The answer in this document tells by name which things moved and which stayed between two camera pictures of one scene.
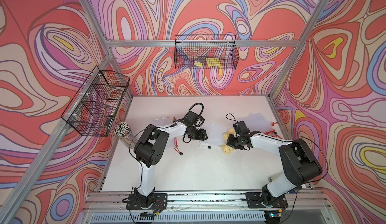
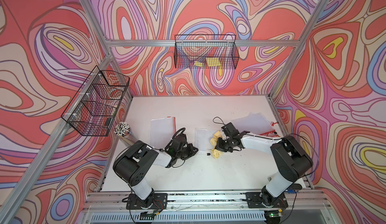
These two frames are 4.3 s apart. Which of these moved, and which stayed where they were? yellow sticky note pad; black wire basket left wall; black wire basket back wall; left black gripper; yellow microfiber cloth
Moved: left black gripper; yellow microfiber cloth
Stayed: yellow sticky note pad; black wire basket left wall; black wire basket back wall
